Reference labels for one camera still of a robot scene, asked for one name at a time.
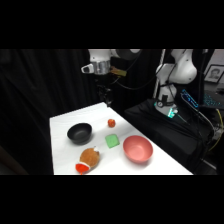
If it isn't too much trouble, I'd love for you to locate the green indicator light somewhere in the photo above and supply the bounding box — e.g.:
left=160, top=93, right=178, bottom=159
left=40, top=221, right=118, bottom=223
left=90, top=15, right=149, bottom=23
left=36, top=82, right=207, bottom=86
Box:
left=167, top=108, right=178, bottom=118

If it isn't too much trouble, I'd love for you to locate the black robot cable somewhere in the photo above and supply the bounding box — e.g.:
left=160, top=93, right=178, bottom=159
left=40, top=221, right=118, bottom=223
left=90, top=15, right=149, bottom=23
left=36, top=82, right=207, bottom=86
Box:
left=113, top=49, right=167, bottom=92

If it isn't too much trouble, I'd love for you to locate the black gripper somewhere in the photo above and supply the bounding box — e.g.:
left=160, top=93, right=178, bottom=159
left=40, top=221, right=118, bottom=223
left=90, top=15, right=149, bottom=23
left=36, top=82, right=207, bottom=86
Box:
left=95, top=75, right=114, bottom=109

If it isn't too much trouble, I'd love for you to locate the keyboard with blue lights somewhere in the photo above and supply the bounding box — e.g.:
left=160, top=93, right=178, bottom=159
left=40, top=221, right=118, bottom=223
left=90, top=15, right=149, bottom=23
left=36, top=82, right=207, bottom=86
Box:
left=180, top=89, right=222, bottom=110

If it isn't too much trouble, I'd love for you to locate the framed picture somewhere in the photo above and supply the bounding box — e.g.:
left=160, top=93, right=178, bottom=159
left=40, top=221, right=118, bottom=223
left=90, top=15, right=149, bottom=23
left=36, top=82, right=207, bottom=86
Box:
left=203, top=64, right=224, bottom=85

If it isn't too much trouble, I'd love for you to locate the brown and orange plush toy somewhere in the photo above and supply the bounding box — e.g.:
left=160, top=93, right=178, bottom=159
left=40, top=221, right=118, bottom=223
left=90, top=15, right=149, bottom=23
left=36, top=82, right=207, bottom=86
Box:
left=74, top=146, right=101, bottom=175

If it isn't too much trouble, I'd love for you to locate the green sponge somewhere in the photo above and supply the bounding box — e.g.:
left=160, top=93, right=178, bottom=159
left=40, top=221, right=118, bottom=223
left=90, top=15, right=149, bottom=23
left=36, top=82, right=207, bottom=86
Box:
left=104, top=133, right=121, bottom=149

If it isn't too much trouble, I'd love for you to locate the pink bowl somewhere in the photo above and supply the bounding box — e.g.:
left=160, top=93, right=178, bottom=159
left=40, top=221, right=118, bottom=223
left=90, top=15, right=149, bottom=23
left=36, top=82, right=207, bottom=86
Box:
left=122, top=134, right=154, bottom=164

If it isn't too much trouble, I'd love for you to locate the black bowl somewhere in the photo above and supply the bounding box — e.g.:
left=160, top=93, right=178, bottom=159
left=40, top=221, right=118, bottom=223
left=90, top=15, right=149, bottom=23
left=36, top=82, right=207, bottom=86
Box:
left=66, top=122, right=93, bottom=146

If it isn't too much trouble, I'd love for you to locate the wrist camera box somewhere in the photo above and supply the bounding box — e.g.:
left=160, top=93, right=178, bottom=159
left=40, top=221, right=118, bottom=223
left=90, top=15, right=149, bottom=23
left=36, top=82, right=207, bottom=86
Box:
left=110, top=66, right=128, bottom=77

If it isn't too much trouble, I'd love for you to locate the yellow cable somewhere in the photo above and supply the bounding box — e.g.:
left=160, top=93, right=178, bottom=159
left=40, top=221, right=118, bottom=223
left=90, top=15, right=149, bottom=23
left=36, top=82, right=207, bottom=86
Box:
left=209, top=108, right=224, bottom=152

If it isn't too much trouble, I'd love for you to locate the black curtain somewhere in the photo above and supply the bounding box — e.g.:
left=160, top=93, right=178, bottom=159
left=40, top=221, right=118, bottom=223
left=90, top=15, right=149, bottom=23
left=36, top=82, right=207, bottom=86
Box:
left=0, top=49, right=161, bottom=176

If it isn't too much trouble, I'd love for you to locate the black covered robot stand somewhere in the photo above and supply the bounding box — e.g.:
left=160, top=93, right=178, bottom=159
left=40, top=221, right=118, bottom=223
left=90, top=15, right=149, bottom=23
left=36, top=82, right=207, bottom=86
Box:
left=123, top=98, right=214, bottom=176

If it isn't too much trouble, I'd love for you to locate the red ball with orange spots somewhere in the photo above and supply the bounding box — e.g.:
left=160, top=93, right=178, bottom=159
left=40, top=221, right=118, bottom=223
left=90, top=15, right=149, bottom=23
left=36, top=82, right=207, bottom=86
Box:
left=107, top=118, right=117, bottom=129

